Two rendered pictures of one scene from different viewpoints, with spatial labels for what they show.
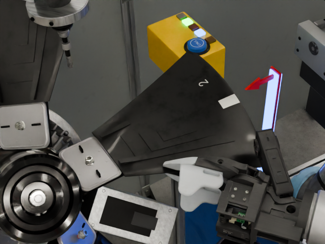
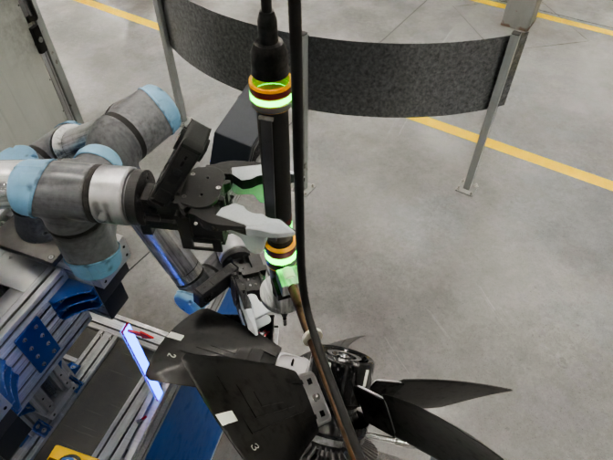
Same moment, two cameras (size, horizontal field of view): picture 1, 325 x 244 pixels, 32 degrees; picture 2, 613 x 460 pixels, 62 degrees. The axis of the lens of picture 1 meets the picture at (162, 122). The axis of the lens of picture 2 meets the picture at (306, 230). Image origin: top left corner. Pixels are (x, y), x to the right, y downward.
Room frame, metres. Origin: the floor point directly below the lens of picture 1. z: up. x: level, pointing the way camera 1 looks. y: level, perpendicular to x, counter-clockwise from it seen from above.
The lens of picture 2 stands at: (0.82, 0.45, 2.09)
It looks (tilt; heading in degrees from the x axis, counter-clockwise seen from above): 48 degrees down; 226
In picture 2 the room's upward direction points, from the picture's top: straight up
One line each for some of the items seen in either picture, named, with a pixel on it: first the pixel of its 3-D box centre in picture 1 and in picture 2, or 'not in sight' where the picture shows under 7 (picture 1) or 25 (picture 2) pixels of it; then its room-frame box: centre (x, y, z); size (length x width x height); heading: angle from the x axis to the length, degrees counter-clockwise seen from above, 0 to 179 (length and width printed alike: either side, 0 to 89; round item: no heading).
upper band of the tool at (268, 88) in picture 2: not in sight; (271, 91); (0.55, 0.11, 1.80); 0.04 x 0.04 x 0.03
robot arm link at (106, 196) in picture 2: not in sight; (119, 196); (0.68, -0.04, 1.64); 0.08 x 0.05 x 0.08; 40
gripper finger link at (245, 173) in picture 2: not in sight; (267, 187); (0.53, 0.07, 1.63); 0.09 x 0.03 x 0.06; 151
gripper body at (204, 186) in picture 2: not in sight; (183, 205); (0.62, 0.02, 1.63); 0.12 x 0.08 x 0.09; 130
